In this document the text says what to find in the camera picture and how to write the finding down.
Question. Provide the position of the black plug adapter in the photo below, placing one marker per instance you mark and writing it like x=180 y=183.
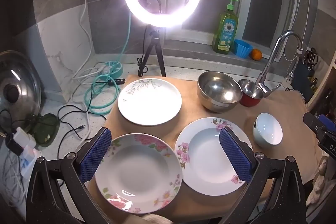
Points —
x=12 y=145

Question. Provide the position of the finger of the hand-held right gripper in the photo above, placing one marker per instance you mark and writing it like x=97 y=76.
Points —
x=311 y=121
x=328 y=121

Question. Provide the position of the person's right hand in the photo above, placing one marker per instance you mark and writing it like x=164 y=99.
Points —
x=319 y=182

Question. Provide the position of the steel pot lid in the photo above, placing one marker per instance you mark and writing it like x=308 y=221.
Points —
x=23 y=77

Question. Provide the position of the white plate large pink flowers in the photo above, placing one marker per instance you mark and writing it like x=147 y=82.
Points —
x=136 y=176

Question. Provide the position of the cream shelf unit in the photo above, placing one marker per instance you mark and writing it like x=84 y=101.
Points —
x=324 y=87

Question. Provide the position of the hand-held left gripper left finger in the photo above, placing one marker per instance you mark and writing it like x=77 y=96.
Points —
x=95 y=154

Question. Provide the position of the orange fruit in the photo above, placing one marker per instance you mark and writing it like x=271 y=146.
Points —
x=256 y=54

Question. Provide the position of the green dish soap bottle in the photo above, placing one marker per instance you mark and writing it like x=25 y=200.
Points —
x=224 y=32

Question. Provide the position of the white plate small pink blossoms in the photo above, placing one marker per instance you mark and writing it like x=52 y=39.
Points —
x=204 y=153

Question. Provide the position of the dark green glass dish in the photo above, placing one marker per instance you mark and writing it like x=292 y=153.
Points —
x=48 y=124

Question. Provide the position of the chrome faucet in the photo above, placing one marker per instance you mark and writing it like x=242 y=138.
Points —
x=270 y=61

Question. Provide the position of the white plug adapter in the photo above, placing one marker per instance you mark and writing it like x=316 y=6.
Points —
x=22 y=137

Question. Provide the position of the large steel bowl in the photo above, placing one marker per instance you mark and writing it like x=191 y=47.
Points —
x=218 y=92

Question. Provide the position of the scissors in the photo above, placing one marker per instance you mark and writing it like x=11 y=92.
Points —
x=312 y=56

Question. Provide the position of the white power strip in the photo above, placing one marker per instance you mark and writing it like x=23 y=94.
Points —
x=31 y=161

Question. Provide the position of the dark utensil holder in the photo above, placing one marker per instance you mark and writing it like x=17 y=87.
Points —
x=304 y=82

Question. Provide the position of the light blue ceramic bowl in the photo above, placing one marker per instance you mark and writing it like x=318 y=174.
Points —
x=267 y=132

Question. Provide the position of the orange towel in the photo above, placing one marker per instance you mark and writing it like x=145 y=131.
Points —
x=189 y=111

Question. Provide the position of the blue fluted cup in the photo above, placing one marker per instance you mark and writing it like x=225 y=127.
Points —
x=242 y=48

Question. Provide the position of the small red steel bowl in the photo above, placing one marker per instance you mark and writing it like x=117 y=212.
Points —
x=248 y=102

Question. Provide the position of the white plate grey leaf print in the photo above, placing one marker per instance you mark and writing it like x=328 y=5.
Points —
x=149 y=106

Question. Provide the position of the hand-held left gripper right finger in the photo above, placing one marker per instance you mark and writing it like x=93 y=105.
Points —
x=235 y=154

